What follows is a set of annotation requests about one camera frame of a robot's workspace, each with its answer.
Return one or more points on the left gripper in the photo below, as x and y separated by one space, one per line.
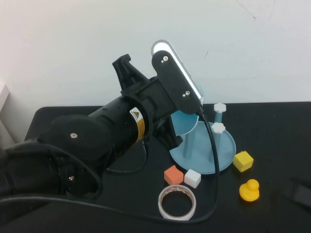
155 97

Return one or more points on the light blue plastic cup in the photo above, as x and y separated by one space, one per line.
184 121

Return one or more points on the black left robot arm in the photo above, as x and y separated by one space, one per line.
73 145

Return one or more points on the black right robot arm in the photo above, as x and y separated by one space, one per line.
302 194

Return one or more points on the orange foam cube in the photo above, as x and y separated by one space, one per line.
173 176

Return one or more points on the white foam cube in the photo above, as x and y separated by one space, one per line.
192 179

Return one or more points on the white double-sided tape roll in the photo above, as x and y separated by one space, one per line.
161 206

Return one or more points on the yellow foam cube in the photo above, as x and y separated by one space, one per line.
243 162

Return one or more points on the yellow rubber duck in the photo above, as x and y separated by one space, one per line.
249 191

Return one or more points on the white side panel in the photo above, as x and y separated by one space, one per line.
4 97

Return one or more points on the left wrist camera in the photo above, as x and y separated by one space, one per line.
175 80

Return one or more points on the blue four-post cup stand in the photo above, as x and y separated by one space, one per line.
226 150

